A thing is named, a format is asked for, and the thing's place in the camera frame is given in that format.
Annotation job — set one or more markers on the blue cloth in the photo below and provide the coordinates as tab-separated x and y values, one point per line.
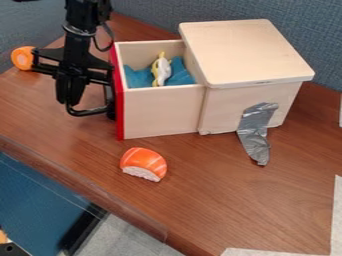
180	75

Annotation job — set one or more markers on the cabinet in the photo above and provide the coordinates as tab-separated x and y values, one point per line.
249	56

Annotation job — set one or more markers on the drawer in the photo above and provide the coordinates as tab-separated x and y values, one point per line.
160	106

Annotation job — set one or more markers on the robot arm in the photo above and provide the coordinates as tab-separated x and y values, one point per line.
84	13

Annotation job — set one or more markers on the grey tape strip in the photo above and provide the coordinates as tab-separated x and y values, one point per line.
254	133

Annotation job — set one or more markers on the yellow and white toy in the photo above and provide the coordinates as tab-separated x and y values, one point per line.
161	68

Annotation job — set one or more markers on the orange salmon sushi toy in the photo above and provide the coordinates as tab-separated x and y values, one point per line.
143	163

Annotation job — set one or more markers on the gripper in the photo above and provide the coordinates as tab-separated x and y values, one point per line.
75	56

